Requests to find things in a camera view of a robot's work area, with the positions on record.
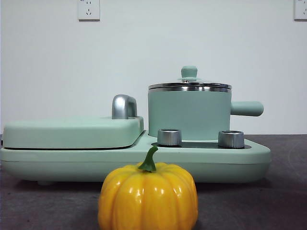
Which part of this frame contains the yellow toy pumpkin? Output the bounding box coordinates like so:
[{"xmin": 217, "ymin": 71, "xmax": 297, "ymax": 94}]
[{"xmin": 97, "ymin": 146, "xmax": 199, "ymax": 230}]

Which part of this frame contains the glass pot lid green knob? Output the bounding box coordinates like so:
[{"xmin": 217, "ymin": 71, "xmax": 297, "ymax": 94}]
[{"xmin": 148, "ymin": 66, "xmax": 233, "ymax": 91}]

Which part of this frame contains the mint green griddle cover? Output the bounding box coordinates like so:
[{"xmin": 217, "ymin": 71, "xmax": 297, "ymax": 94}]
[{"xmin": 2, "ymin": 115, "xmax": 145, "ymax": 150}]

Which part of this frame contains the mint green handled pot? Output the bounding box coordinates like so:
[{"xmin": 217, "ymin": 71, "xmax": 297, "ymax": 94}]
[{"xmin": 147, "ymin": 86, "xmax": 264, "ymax": 142}]

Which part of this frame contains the silver control knob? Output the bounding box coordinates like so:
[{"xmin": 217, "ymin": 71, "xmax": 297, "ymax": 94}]
[
  {"xmin": 218, "ymin": 130, "xmax": 245, "ymax": 148},
  {"xmin": 157, "ymin": 128, "xmax": 182, "ymax": 146}
]

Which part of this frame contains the mint green breakfast maker base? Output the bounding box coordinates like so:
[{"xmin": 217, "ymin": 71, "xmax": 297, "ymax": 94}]
[{"xmin": 0, "ymin": 141, "xmax": 272, "ymax": 186}]

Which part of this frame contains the white wall socket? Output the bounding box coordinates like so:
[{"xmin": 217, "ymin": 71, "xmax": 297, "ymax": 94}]
[
  {"xmin": 294, "ymin": 0, "xmax": 307, "ymax": 21},
  {"xmin": 78, "ymin": 0, "xmax": 101, "ymax": 22}
]

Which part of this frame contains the silver cover handle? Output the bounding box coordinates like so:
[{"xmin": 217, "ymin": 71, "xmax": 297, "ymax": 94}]
[{"xmin": 111, "ymin": 94, "xmax": 138, "ymax": 120}]

